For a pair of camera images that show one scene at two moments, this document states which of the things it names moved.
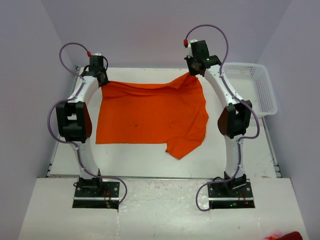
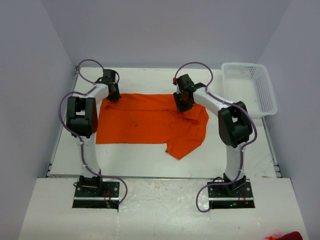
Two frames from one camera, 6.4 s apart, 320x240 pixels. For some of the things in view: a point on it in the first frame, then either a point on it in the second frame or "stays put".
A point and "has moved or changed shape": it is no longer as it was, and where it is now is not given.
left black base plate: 106,195 stays put
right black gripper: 192,71 -> 181,108
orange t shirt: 173,114 has moved or changed shape
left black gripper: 105,80 -> 116,97
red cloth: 292,235 stays put
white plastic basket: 250,83 stays put
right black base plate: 222,197 stays put
